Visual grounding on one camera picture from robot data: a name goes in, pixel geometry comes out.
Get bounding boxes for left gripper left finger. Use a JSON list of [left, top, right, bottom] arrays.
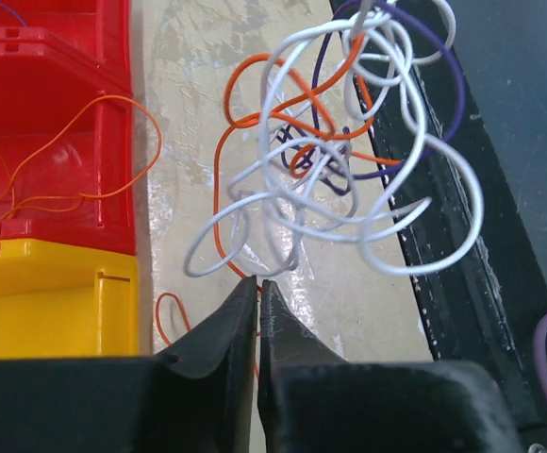
[[0, 277, 257, 452]]

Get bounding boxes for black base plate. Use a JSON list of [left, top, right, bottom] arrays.
[[329, 0, 547, 435]]

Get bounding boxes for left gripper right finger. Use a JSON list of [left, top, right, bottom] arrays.
[[257, 280, 523, 452]]

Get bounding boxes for yellow plastic bin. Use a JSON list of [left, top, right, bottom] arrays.
[[0, 240, 141, 360]]

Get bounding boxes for red plastic bin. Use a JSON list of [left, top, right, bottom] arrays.
[[0, 26, 136, 255], [0, 0, 131, 73]]

